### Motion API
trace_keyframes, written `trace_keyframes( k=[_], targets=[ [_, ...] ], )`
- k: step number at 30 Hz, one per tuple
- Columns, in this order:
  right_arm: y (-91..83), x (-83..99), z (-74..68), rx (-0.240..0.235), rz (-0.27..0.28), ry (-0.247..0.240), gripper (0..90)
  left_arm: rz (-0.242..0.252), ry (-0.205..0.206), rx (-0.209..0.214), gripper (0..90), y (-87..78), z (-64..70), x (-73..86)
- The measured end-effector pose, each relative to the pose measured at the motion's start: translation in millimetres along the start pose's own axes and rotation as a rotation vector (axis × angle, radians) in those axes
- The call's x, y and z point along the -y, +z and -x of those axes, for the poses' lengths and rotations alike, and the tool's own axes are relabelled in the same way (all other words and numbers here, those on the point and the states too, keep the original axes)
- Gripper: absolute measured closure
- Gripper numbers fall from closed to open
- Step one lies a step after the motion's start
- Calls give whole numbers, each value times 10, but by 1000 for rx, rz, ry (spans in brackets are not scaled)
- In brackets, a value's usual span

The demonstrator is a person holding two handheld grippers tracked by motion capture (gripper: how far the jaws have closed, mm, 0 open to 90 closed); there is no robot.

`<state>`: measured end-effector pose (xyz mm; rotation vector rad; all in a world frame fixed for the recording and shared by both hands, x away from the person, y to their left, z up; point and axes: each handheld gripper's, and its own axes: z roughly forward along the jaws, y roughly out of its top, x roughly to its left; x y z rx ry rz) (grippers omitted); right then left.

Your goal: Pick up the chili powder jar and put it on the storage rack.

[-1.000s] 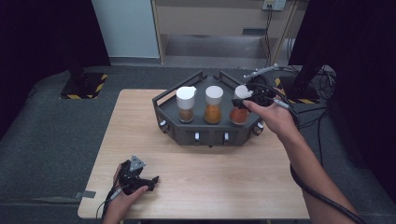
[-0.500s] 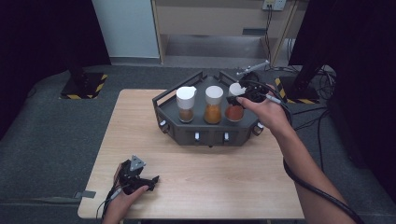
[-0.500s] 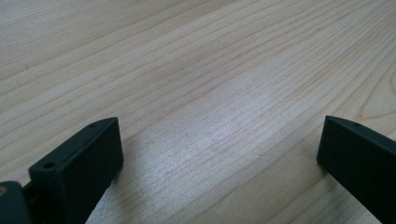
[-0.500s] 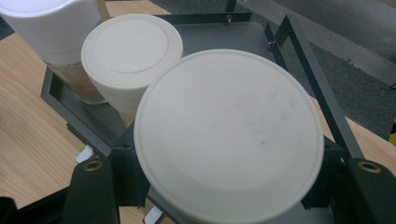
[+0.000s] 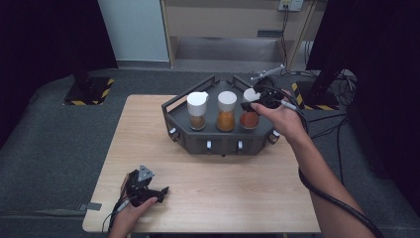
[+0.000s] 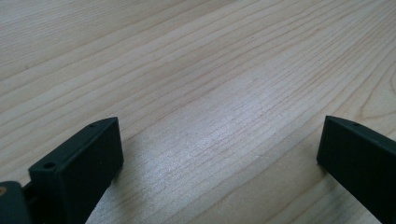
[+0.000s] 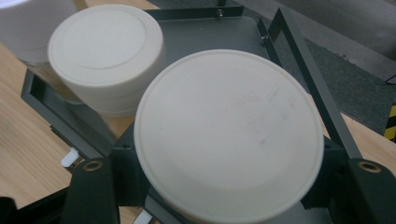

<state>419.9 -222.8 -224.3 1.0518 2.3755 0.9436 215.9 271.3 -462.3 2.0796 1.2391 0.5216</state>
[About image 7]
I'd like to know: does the spice jar with red powder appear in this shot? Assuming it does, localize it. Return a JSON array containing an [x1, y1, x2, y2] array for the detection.
[[134, 49, 325, 224]]

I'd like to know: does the spice jar with orange powder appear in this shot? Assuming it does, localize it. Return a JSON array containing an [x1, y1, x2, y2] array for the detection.
[[47, 4, 165, 118]]

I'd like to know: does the dark grey corner rack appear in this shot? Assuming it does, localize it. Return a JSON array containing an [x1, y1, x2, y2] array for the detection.
[[21, 0, 364, 224]]

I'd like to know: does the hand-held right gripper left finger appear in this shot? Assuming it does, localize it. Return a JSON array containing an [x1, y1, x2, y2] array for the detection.
[[60, 136, 151, 224]]

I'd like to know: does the black striped stand base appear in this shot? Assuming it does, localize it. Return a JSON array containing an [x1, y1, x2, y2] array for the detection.
[[384, 104, 396, 144]]

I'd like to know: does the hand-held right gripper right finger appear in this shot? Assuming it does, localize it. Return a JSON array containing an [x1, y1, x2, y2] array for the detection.
[[301, 144, 396, 224]]

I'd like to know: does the spice jar with flip cap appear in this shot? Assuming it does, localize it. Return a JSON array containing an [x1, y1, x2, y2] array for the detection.
[[0, 0, 82, 105]]

